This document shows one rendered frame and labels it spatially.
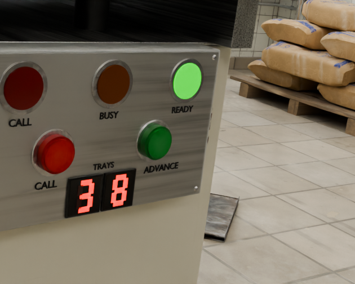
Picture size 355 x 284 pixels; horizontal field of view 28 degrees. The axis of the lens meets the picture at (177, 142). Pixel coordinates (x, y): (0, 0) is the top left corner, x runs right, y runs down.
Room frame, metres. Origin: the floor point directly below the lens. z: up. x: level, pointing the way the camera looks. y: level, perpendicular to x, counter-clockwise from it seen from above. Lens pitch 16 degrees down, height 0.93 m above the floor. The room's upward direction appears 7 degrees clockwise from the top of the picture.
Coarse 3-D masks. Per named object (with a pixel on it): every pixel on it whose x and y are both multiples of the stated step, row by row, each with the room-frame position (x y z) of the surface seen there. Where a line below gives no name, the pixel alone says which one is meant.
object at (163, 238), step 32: (0, 0) 0.79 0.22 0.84; (32, 0) 0.84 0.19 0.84; (96, 0) 0.64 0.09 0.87; (0, 32) 0.56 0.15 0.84; (32, 32) 0.58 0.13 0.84; (64, 32) 0.61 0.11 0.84; (96, 32) 0.63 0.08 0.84; (128, 32) 0.66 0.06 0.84; (160, 32) 0.69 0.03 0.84; (224, 64) 0.68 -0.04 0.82; (64, 224) 0.56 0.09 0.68; (96, 224) 0.59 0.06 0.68; (128, 224) 0.61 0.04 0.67; (160, 224) 0.64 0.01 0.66; (192, 224) 0.67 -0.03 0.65; (0, 256) 0.52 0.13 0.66; (32, 256) 0.54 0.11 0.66; (64, 256) 0.57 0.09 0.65; (96, 256) 0.59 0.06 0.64; (128, 256) 0.62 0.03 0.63; (160, 256) 0.64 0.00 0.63; (192, 256) 0.68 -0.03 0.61
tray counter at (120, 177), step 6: (114, 180) 0.56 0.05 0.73; (126, 180) 0.56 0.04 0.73; (114, 186) 0.56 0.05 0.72; (126, 186) 0.57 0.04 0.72; (114, 192) 0.56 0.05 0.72; (120, 192) 0.56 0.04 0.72; (126, 192) 0.57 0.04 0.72; (114, 198) 0.56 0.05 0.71; (114, 204) 0.56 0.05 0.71; (120, 204) 0.56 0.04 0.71
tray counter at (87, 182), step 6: (84, 180) 0.53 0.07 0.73; (90, 180) 0.54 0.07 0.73; (78, 186) 0.53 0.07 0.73; (90, 186) 0.54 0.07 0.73; (78, 192) 0.53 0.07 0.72; (90, 192) 0.54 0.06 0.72; (84, 198) 0.54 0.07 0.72; (90, 198) 0.54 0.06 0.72; (78, 204) 0.53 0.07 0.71; (90, 204) 0.54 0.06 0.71; (78, 210) 0.53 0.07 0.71; (84, 210) 0.54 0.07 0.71
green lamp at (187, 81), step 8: (192, 64) 0.60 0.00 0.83; (184, 72) 0.60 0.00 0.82; (192, 72) 0.61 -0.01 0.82; (200, 72) 0.61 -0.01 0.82; (176, 80) 0.59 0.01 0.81; (184, 80) 0.60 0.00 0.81; (192, 80) 0.61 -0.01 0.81; (200, 80) 0.61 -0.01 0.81; (176, 88) 0.59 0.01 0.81; (184, 88) 0.60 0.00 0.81; (192, 88) 0.61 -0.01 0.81; (184, 96) 0.60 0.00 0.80
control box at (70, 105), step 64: (0, 64) 0.48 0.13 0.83; (64, 64) 0.52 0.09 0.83; (128, 64) 0.56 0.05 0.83; (0, 128) 0.48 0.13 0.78; (64, 128) 0.52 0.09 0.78; (128, 128) 0.57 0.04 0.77; (192, 128) 0.62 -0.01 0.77; (0, 192) 0.49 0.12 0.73; (64, 192) 0.53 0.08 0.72; (128, 192) 0.57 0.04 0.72; (192, 192) 0.62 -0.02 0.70
